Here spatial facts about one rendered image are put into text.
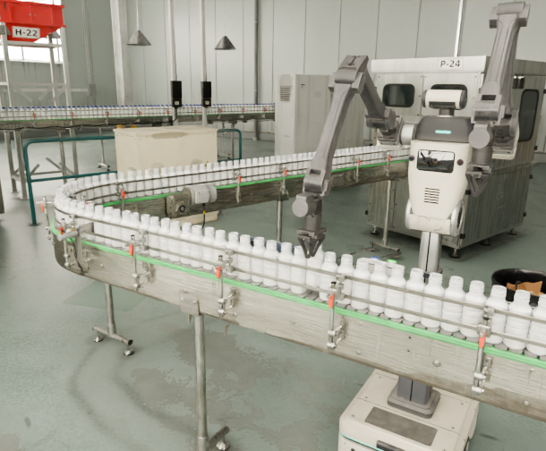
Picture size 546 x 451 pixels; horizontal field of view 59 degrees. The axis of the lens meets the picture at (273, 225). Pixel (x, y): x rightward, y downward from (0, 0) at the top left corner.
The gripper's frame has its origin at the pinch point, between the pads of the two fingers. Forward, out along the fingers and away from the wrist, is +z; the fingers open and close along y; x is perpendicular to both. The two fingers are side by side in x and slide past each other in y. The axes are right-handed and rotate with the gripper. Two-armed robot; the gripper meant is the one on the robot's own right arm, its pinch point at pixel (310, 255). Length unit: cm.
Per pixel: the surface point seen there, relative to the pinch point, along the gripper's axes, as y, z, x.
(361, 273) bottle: -1.7, 3.0, 17.9
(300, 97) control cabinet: -540, -89, -294
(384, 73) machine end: -392, -107, -114
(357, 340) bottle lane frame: -1.0, 25.6, 19.3
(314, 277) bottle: -2.6, 8.3, 1.2
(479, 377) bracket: 6, 23, 57
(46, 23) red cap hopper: -324, -168, -603
